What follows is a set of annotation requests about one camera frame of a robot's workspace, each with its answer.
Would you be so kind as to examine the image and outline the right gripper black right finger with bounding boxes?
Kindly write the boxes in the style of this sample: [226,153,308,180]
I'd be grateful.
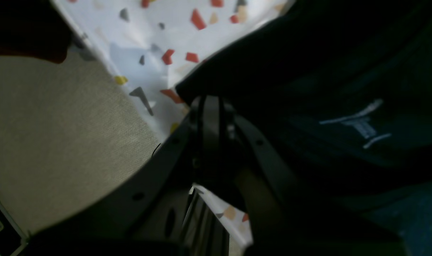
[219,100,343,246]

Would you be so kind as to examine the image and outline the terrazzo pattern tablecloth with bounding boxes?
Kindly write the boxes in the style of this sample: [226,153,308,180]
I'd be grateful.
[50,0,294,249]

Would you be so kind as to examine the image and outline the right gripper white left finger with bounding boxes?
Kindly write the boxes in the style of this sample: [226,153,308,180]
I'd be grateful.
[29,96,220,246]

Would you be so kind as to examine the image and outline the black t-shirt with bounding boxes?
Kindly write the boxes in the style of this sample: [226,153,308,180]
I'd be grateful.
[176,0,432,256]

